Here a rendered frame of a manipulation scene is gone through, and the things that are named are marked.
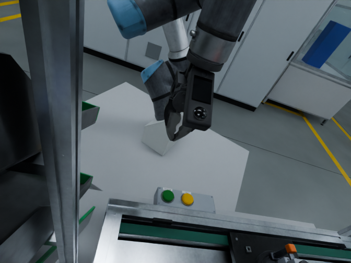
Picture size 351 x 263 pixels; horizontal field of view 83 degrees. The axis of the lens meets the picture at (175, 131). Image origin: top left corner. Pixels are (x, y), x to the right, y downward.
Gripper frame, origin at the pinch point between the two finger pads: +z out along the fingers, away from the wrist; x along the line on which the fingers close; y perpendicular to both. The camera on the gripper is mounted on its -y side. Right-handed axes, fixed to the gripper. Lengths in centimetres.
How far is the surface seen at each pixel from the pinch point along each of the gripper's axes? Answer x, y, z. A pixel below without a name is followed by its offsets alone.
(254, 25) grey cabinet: -119, 266, 0
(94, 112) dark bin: 15.2, -14.0, -13.7
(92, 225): 15.0, -6.4, 37.3
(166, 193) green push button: -6.0, 1.7, 26.0
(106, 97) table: 27, 64, 37
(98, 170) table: 18.4, 14.4, 37.4
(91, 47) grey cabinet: 98, 294, 111
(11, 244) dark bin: 17.8, -28.2, -9.2
